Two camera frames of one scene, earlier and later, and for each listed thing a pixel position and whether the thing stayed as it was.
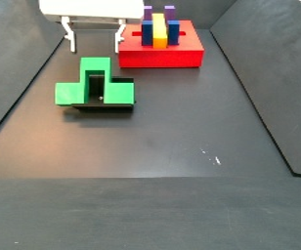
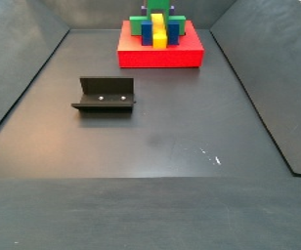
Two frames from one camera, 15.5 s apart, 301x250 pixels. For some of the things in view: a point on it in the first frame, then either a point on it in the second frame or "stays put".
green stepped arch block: [118, 93] to [154, 6]
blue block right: [173, 32] stays put
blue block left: [147, 32] stays put
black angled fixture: [94, 96] stays put
